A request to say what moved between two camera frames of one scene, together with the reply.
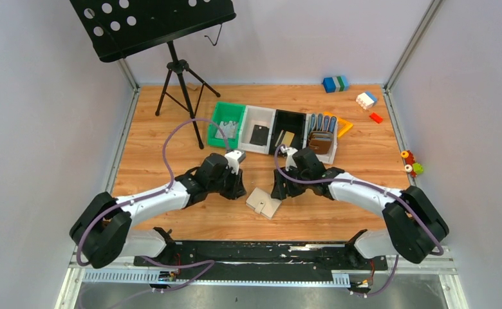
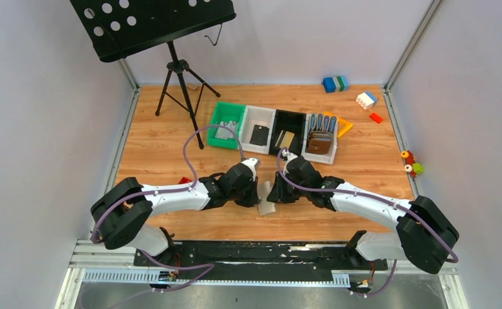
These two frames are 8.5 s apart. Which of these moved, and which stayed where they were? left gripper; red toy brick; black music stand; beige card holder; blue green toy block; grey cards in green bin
Moved: left gripper; beige card holder
Stayed: grey cards in green bin; red toy brick; blue green toy block; black music stand
